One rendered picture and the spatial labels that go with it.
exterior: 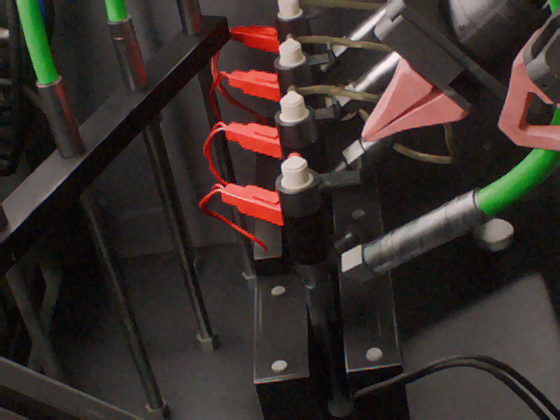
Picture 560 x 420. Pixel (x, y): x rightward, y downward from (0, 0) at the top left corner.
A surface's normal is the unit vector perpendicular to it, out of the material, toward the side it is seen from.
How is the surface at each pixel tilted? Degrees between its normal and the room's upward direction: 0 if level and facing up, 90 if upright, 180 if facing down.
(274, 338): 0
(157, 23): 90
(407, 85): 105
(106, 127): 0
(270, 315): 0
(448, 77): 90
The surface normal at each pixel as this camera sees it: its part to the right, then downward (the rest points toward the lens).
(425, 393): -0.16, -0.80
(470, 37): -0.40, 0.47
